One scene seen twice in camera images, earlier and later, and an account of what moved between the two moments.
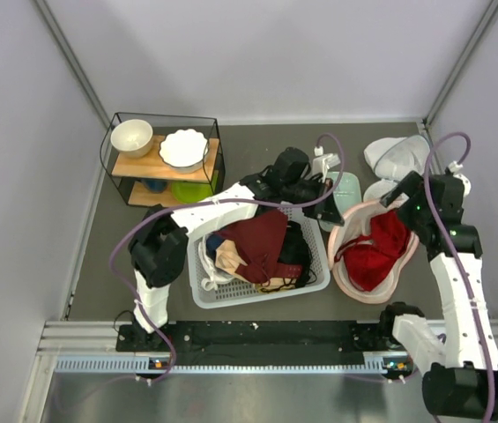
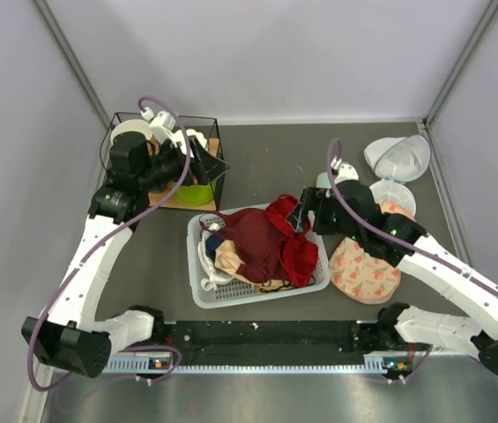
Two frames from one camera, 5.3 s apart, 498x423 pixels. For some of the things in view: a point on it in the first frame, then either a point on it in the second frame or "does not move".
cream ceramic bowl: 132,138 does not move
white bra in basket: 214,276 does not move
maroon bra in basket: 260,240 does not move
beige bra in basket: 227,257 does not move
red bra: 370,259 → 298,254
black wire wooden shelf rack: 163,159 does not move
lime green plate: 190,192 does not move
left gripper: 325,211 → 201,166
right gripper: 413,186 → 312,199
